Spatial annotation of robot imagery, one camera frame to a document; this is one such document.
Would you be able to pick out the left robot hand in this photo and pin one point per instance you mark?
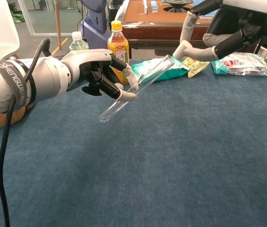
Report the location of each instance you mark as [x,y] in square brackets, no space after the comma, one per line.
[86,63]

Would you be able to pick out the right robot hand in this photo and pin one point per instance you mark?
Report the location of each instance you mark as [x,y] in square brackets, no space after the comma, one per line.
[233,23]

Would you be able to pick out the clear glass test tube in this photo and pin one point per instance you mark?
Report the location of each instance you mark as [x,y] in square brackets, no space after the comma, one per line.
[145,78]

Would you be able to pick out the clear green-label water bottle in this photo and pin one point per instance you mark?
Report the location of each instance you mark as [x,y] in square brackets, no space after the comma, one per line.
[77,41]

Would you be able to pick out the black stand leg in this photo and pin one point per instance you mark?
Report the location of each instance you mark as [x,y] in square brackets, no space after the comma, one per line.
[260,45]

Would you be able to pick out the blue purple machine base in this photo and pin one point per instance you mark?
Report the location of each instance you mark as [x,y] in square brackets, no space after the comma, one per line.
[95,28]

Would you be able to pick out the yellow tea bottle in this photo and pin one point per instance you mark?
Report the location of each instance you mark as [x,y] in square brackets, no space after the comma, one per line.
[117,39]

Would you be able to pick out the silver teal snack bag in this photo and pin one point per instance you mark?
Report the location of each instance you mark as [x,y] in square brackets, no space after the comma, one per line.
[240,67]

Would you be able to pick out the wooden pole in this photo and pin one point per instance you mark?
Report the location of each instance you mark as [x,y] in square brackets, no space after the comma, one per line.
[58,26]

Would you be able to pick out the yellow snack packet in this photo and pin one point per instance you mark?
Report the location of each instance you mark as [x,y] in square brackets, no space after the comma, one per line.
[196,67]

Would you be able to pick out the black mahjong table dial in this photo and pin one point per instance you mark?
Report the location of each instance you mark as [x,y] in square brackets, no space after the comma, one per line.
[174,6]

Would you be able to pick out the brown mahjong table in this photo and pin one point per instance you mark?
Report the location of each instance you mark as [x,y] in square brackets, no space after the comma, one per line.
[152,30]

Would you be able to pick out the teal wet wipes pack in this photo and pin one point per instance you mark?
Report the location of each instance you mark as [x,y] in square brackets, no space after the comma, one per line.
[173,71]

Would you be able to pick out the green crumpled object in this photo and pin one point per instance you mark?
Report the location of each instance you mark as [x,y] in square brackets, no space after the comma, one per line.
[18,18]

